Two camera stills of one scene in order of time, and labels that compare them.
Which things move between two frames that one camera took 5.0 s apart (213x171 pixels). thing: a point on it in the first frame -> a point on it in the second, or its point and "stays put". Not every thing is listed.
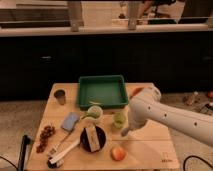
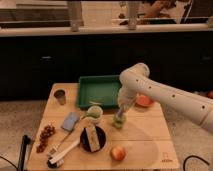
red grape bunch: (48, 130) stays put
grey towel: (124, 132) -> (120, 113)
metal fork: (54, 150) stays put
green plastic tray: (108, 90) stays put
